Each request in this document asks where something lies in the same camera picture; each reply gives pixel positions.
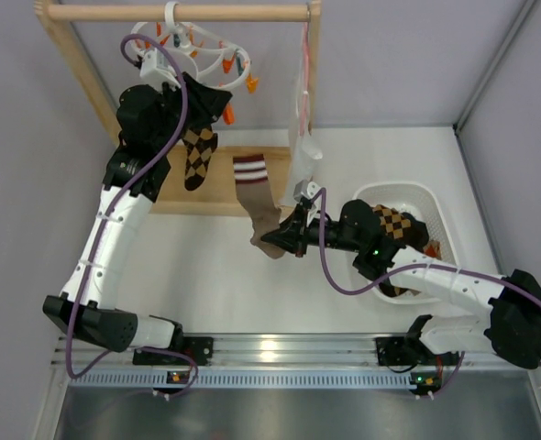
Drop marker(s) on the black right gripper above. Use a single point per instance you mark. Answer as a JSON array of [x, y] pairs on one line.
[[303, 234]]

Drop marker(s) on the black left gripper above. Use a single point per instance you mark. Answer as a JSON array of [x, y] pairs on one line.
[[190, 98]]

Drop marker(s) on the tan brown argyle sock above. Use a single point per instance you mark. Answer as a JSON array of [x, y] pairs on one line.
[[200, 146]]

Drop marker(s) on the white plastic clip hanger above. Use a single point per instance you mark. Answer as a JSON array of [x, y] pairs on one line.
[[211, 60]]

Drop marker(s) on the taupe striped-cuff sock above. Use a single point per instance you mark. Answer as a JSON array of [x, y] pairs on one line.
[[254, 194]]

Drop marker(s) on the black sock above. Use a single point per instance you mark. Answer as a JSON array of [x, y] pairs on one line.
[[206, 104]]

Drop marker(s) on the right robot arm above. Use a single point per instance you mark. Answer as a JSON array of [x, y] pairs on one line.
[[502, 313]]

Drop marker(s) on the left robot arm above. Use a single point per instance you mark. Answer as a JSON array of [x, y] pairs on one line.
[[152, 120]]

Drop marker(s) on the pink hanger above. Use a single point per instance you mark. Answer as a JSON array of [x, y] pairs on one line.
[[304, 94]]

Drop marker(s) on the socks pile in basket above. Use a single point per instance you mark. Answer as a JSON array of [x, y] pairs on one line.
[[403, 227]]

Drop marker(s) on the wooden clothes rack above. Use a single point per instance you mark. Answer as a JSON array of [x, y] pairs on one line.
[[217, 196]]

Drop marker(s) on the white hanging garment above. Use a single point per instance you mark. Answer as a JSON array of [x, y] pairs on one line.
[[305, 152]]

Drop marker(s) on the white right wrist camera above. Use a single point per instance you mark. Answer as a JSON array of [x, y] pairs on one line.
[[305, 193]]

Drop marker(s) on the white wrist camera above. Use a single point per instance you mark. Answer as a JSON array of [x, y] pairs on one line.
[[156, 70], [305, 193]]

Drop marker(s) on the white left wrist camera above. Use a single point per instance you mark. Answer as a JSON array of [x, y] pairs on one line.
[[156, 70]]

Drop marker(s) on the aluminium mounting rail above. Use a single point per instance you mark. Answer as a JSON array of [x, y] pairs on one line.
[[284, 362]]

